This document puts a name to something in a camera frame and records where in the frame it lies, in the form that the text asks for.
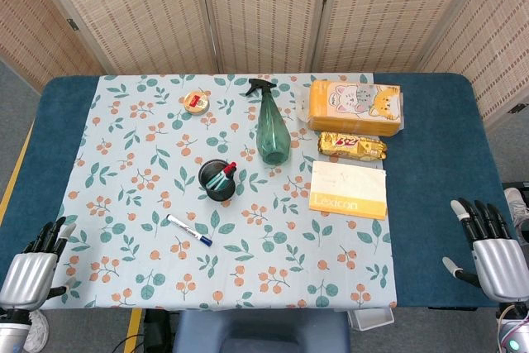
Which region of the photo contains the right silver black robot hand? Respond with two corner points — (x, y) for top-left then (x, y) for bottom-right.
(441, 198), (529, 303)

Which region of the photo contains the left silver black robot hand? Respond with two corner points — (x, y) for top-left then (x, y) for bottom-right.
(0, 217), (78, 311)

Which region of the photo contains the blue capped white marker pen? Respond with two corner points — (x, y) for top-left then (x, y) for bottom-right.
(165, 213), (214, 246)

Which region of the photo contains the black mesh pen holder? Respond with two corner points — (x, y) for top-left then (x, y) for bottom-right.
(198, 158), (238, 203)

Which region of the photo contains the grey white sneaker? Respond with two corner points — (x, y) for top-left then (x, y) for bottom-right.
(503, 187), (529, 242)

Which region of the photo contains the blue table cover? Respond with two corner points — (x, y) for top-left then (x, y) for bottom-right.
(0, 72), (522, 309)

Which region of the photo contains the white plastic box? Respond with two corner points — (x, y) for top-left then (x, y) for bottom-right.
(346, 308), (396, 332)

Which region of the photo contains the yellow Lexicon book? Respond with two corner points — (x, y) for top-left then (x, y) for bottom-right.
(308, 160), (388, 221)

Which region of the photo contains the gold snack package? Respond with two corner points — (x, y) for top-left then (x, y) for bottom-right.
(317, 131), (388, 162)

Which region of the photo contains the yellow cat tissue pack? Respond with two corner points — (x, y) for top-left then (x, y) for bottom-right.
(298, 79), (405, 138)

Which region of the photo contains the floral tablecloth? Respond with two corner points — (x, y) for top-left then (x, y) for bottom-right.
(41, 73), (398, 311)

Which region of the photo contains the blue chair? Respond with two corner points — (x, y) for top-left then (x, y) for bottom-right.
(171, 309), (352, 353)

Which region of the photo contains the round gold tin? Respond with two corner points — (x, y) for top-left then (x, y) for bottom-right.
(179, 91), (210, 115)

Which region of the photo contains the green plastic spray bottle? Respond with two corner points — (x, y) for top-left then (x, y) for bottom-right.
(245, 78), (293, 165)

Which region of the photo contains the bamboo folding screen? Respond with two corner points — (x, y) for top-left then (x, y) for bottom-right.
(0, 0), (529, 129)

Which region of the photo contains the black cable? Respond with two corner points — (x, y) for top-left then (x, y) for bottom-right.
(111, 330), (150, 353)

